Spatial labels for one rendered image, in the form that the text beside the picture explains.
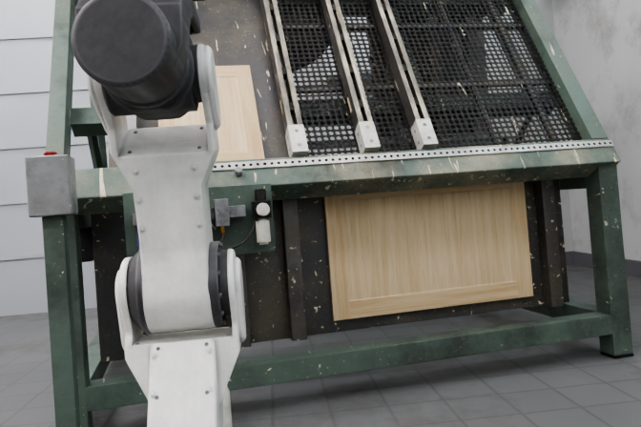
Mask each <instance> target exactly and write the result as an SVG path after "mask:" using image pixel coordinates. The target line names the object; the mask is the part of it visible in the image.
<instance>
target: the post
mask: <svg viewBox="0 0 641 427"><path fill-rule="evenodd" d="M42 227H43V241H44V256H45V270H46V285H47V300H48V314H49V328H50V343H51V358H52V386H53V400H54V414H55V427H80V413H79V398H78V384H77V370H76V355H75V341H74V327H73V312H72V284H71V270H70V256H69V241H68V227H67V217H66V216H65V215H55V216H43V217H42Z"/></svg>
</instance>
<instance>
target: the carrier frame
mask: <svg viewBox="0 0 641 427"><path fill-rule="evenodd" d="M524 186H525V197H526V208H527V230H528V242H529V252H530V264H531V275H532V287H533V296H527V297H519V298H512V299H504V300H496V301H488V302H481V303H473V304H466V305H458V306H450V307H443V308H435V309H427V310H420V311H412V312H404V313H396V314H389V315H374V316H368V317H360V318H352V319H345V320H337V321H334V320H333V316H332V304H331V292H330V279H329V267H328V254H327V242H326V230H325V217H324V205H323V197H311V198H298V199H285V200H273V201H272V204H273V217H274V230H275V242H276V250H275V251H273V252H264V253H253V254H236V257H238V258H239V259H240V261H241V268H242V278H243V292H244V307H245V321H246V339H245V340H244V341H243V342H241V347H240V348H245V347H251V343H255V342H262V341H269V340H277V339H285V338H291V339H292V340H293V341H296V340H304V339H307V336H313V335H320V334H328V333H335V332H342V331H350V330H358V329H364V328H372V327H380V326H386V325H394V324H402V323H409V322H416V321H424V320H431V319H438V318H446V317H453V316H460V315H475V314H481V313H489V312H497V311H504V310H511V309H519V308H522V309H525V310H529V311H532V312H535V313H538V314H542V315H548V316H551V317H550V318H543V319H536V320H529V321H522V322H515V323H508V324H501V325H494V326H486V327H480V328H473V329H465V330H459V331H451V332H444V333H437V334H430V335H417V336H410V337H403V338H396V339H388V340H382V341H375V342H367V343H361V344H354V345H346V346H340V347H332V348H325V349H318V350H311V351H304V352H297V353H290V354H283V355H276V356H263V357H256V358H248V359H242V360H237V361H236V364H235V366H234V369H233V372H232V373H231V376H230V379H229V381H228V384H227V387H228V389H229V391H232V390H238V389H245V388H252V387H258V386H264V385H271V384H278V383H284V382H291V381H297V380H304V379H310V378H317V377H323V376H335V375H342V374H349V373H355V372H361V371H368V370H375V369H381V368H387V367H394V366H401V365H407V364H414V363H420V362H427V361H433V360H440V359H447V358H452V357H459V356H472V355H477V354H484V353H491V352H498V351H504V350H510V349H517V348H524V347H530V346H537V345H543V344H550V343H556V342H563V341H570V340H575V339H582V338H589V337H596V336H599V341H600V351H601V352H600V354H601V355H604V356H609V357H612V358H614V359H616V358H622V357H629V356H633V349H632V339H631V319H630V307H629V297H628V286H627V275H626V264H625V254H624V243H623V232H622V221H621V211H620V199H619V189H618V178H617V167H616V165H614V166H601V167H597V168H596V169H595V170H594V171H593V172H592V173H591V175H590V176H589V177H577V178H564V179H551V180H539V181H526V182H524ZM574 189H587V200H588V211H589V232H590V243H591V254H592V265H593V276H594V287H595V298H596V305H594V304H589V303H586V302H581V301H577V300H572V299H569V286H568V275H567V264H566V253H565V241H564V231H563V219H562V209H561V197H560V190H574ZM66 217H67V227H68V241H69V256H70V270H71V284H72V312H73V327H74V341H75V355H76V370H77V384H78V398H79V413H80V427H93V414H92V411H96V410H103V409H109V408H115V407H122V406H129V405H136V404H141V403H148V399H147V398H146V396H145V395H144V393H143V391H142V389H141V387H140V386H139V384H138V382H137V380H136V379H135V377H134V375H128V376H115V377H108V378H103V376H104V375H105V373H106V370H107V368H108V366H109V364H110V362H111V361H116V360H123V359H125V351H124V350H123V348H122V344H121V337H120V330H119V323H118V316H117V309H116V302H115V279H116V274H117V272H118V271H119V270H120V266H121V263H122V261H123V259H124V258H126V257H127V251H126V236H125V223H124V212H120V213H96V214H82V215H78V214H71V215H66ZM89 261H94V275H95V289H96V304H97V318H98V332H97V334H96V335H95V337H94V338H93V340H92V342H91V343H90V345H89V346H88V342H87V329H86V315H85V300H84V286H83V272H82V262H89Z"/></svg>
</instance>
